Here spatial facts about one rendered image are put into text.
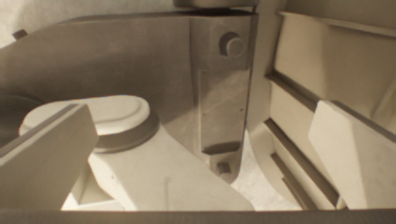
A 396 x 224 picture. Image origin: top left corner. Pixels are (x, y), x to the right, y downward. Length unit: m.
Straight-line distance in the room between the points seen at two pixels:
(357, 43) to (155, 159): 0.42
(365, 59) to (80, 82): 0.56
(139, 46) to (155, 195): 0.30
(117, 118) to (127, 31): 0.19
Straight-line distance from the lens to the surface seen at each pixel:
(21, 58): 0.53
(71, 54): 0.49
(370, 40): 0.48
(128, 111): 0.36
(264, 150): 0.92
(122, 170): 0.32
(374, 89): 0.47
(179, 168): 0.30
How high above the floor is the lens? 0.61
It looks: 57 degrees down
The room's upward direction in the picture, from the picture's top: 160 degrees clockwise
